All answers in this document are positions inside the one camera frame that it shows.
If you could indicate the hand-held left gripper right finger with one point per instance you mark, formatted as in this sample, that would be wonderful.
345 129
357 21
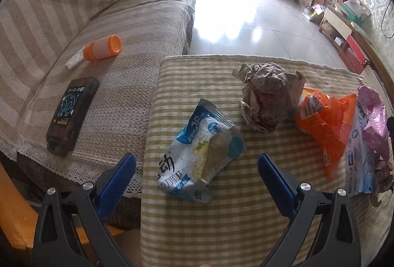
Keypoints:
277 184

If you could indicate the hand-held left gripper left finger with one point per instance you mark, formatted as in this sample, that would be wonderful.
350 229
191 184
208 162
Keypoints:
115 187

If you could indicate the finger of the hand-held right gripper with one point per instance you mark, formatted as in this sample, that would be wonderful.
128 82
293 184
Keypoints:
391 125

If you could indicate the white blue snack wrapper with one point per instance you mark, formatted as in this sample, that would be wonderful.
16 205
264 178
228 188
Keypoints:
197 153

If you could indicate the pink plastic wrapper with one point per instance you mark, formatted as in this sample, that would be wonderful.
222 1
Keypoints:
374 125

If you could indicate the clear blue print wrapper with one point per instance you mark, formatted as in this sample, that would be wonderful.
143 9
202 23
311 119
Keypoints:
358 162

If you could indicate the green checked cloth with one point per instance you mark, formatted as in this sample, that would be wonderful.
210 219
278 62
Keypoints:
246 224

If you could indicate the orange plastic bag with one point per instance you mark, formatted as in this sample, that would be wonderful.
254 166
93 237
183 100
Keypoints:
326 125

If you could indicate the red box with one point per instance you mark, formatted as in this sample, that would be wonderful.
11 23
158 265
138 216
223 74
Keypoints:
357 51

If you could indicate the black flat box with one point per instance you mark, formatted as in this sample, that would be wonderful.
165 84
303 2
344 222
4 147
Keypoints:
72 116

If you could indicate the crumpled brown paper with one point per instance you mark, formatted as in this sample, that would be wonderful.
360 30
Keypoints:
267 94

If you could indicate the wooden TV cabinet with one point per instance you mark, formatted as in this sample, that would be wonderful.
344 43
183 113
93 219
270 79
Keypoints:
360 39

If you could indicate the striped beige sofa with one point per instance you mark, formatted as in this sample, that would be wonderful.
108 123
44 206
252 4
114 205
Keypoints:
123 70

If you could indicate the green box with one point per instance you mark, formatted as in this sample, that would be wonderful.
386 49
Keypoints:
355 13

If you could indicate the white tube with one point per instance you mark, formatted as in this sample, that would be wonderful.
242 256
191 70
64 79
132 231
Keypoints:
74 59

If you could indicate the cardboard box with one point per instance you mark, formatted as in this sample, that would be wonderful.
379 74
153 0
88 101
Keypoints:
315 13

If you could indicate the orange lid plastic container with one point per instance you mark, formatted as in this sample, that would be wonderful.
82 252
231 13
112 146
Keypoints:
101 48

